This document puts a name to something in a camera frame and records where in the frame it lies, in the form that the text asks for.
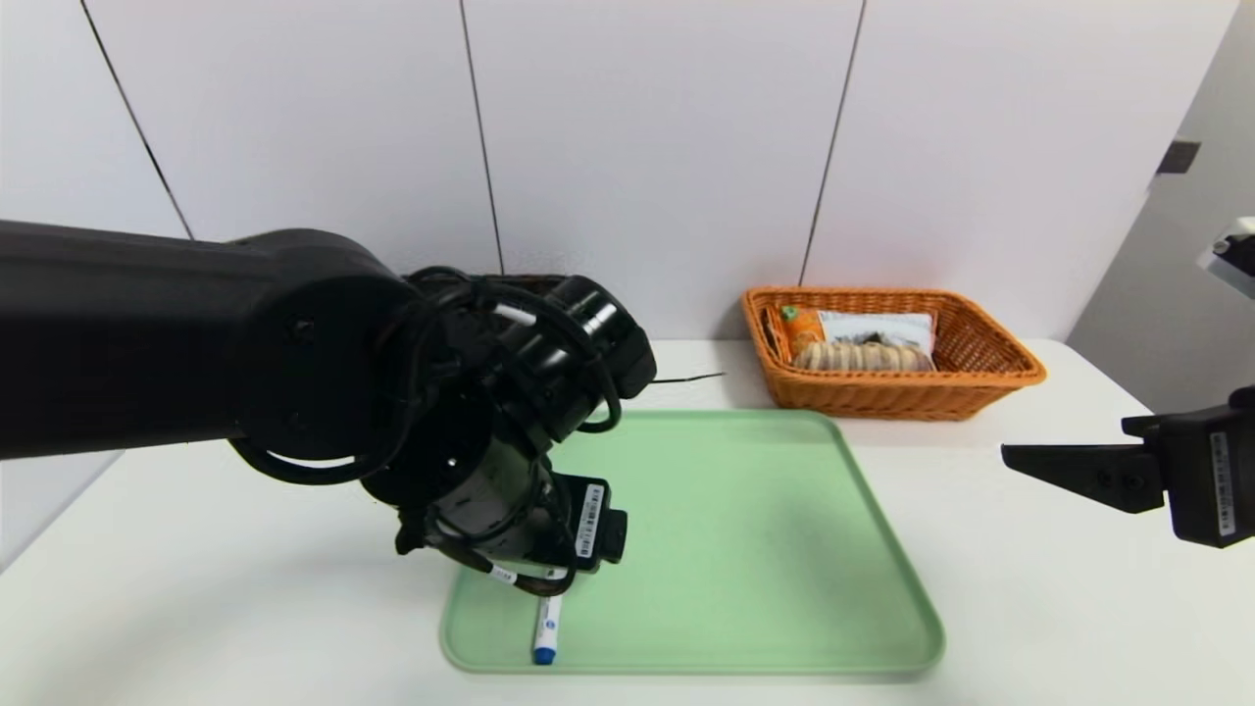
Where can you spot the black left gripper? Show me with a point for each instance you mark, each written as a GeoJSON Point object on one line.
{"type": "Point", "coordinates": [590, 522]}

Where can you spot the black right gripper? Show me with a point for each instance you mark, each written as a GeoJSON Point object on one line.
{"type": "Point", "coordinates": [1212, 480]}

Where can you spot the blue white marker pen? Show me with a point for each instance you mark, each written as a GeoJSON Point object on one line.
{"type": "Point", "coordinates": [546, 632]}

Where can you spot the striped brown bread roll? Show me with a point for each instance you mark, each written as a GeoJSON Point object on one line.
{"type": "Point", "coordinates": [863, 357]}

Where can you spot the orange snack bag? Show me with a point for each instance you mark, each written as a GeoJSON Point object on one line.
{"type": "Point", "coordinates": [873, 326]}

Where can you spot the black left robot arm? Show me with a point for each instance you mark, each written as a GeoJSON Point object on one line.
{"type": "Point", "coordinates": [147, 343]}

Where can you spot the orange wicker basket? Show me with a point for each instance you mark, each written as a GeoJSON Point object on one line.
{"type": "Point", "coordinates": [882, 397]}

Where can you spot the dark brown wicker basket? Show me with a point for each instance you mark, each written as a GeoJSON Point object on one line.
{"type": "Point", "coordinates": [529, 280]}

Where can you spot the thin black zip tie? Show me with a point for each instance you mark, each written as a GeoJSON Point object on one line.
{"type": "Point", "coordinates": [691, 377]}

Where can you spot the light green plastic tray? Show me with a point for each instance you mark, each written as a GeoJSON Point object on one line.
{"type": "Point", "coordinates": [765, 569]}

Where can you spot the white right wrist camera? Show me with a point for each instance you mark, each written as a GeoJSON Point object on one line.
{"type": "Point", "coordinates": [1235, 255]}

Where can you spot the black wall bracket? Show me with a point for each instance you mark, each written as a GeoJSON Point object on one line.
{"type": "Point", "coordinates": [1177, 159]}

